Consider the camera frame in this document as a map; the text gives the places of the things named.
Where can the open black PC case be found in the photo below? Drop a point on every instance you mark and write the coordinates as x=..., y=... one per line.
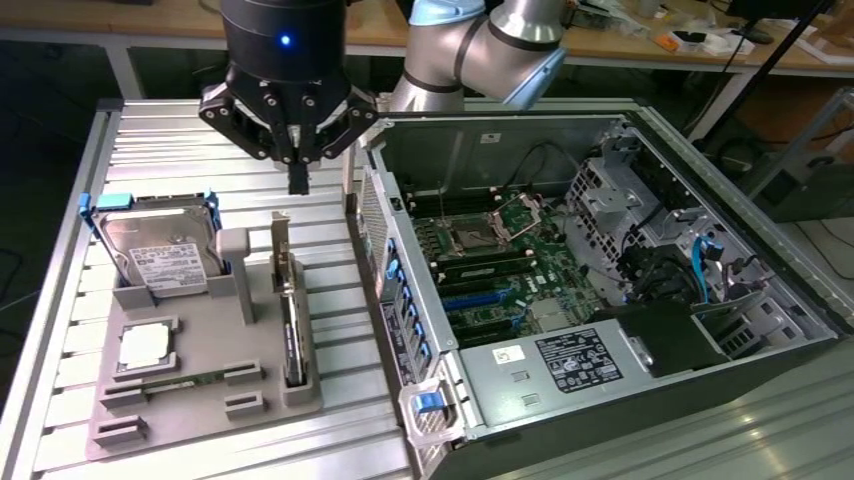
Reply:
x=734, y=400

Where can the dark grey equipment box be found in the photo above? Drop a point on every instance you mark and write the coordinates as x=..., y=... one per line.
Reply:
x=794, y=195

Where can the black monitor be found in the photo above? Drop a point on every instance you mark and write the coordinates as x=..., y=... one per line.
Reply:
x=780, y=6

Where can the metal socket cover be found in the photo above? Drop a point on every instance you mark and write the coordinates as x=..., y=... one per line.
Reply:
x=523, y=212

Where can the silver hard disk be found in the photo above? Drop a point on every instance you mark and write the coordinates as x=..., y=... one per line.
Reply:
x=160, y=250

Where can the CPU socket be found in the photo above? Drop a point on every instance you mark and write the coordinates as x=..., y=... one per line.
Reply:
x=476, y=237

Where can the hard disk drive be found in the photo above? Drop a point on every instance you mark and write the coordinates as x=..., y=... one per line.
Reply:
x=116, y=201

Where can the green RAM stick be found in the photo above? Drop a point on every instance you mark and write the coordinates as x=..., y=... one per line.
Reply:
x=186, y=381

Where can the grey power supply unit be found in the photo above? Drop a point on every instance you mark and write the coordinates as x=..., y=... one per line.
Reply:
x=507, y=395

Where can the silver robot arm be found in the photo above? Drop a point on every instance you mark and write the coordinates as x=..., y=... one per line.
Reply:
x=453, y=55

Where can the orange white plastic item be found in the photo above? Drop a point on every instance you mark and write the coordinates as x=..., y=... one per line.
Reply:
x=690, y=42

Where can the wooden desk with white frame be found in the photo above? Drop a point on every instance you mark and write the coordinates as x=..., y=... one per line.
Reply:
x=100, y=20

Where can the black tripod pole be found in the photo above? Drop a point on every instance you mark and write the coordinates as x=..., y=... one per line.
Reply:
x=767, y=64

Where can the grey plastic parts rack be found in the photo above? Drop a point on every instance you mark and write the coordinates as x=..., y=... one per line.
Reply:
x=200, y=340

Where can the silver metal disk bay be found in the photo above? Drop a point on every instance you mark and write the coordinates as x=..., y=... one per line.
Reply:
x=600, y=200

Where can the blue slot retention clip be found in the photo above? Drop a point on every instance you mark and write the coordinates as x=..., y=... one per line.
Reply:
x=408, y=305
x=392, y=248
x=413, y=324
x=397, y=267
x=403, y=286

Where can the black computer mouse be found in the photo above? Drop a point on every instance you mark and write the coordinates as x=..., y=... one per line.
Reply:
x=760, y=35

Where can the silver chipset heatsink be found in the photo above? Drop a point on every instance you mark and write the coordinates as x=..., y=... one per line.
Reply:
x=548, y=316

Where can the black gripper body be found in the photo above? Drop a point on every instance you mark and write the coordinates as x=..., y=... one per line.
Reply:
x=287, y=40

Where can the green motherboard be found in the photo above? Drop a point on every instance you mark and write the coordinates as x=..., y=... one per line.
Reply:
x=567, y=270

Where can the black expansion slot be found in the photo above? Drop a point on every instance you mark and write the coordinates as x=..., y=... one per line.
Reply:
x=483, y=330
x=476, y=288

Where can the thin metal locking lever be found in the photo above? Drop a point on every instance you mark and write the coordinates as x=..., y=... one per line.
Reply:
x=441, y=200

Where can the silver CPU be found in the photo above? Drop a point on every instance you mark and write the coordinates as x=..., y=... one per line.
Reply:
x=142, y=347

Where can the black plastic shroud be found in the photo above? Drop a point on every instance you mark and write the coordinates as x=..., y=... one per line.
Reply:
x=660, y=340

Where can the blue case release latch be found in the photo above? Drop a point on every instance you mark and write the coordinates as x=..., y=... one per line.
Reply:
x=425, y=403

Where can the graphics card with black shroud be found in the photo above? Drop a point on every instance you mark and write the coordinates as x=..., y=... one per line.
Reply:
x=293, y=320

